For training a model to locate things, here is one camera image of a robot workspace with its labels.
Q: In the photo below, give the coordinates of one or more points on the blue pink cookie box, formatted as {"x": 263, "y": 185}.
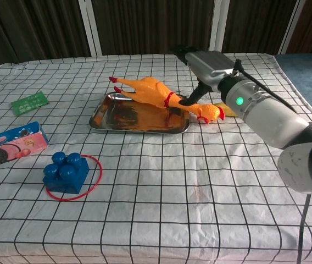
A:
{"x": 10, "y": 145}

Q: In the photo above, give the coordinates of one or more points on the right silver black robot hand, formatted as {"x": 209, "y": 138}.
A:
{"x": 211, "y": 67}

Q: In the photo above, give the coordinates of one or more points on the rectangular stainless steel tray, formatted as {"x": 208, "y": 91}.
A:
{"x": 123, "y": 118}

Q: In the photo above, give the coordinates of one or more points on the blue toy building block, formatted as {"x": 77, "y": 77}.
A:
{"x": 65, "y": 176}

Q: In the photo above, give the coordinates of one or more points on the green snack packet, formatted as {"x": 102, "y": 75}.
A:
{"x": 29, "y": 103}

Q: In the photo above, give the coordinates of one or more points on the white metal frame post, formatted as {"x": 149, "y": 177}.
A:
{"x": 216, "y": 24}
{"x": 90, "y": 27}
{"x": 290, "y": 27}

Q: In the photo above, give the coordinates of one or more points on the orange rubber chicken toy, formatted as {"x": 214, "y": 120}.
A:
{"x": 150, "y": 89}

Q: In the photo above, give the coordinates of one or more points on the white black grid tablecloth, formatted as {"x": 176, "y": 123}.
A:
{"x": 172, "y": 198}

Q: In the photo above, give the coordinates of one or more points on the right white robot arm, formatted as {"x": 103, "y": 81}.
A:
{"x": 271, "y": 118}

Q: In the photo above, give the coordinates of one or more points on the blue grey felt mat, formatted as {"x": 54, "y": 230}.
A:
{"x": 309, "y": 79}

